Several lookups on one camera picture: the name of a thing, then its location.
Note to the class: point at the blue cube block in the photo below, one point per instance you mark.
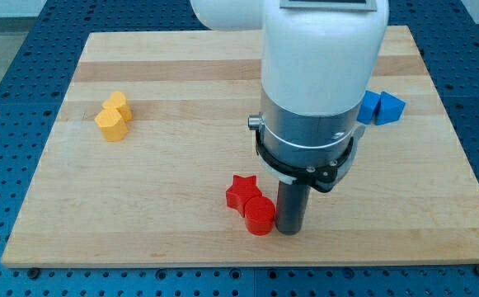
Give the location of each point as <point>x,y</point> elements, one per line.
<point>368,107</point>

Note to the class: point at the wooden board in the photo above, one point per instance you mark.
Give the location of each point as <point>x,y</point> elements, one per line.
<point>157,197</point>

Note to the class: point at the blue triangle block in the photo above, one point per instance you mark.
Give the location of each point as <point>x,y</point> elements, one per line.
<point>390,109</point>

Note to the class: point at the yellow hexagon block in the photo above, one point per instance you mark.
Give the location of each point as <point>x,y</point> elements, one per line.
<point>111,124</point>

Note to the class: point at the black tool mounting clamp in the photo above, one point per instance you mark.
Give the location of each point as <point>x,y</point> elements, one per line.
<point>321,178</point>

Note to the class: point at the red star block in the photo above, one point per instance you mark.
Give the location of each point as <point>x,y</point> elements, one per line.
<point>242,190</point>

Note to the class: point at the red cylinder block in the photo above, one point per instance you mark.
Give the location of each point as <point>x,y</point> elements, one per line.
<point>259,214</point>

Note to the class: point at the yellow heart block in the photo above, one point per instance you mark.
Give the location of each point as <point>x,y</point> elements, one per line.
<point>118,101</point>

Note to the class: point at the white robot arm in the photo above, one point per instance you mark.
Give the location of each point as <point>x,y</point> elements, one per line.
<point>317,59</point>

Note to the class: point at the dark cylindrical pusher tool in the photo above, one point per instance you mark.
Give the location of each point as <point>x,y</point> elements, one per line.
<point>291,204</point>

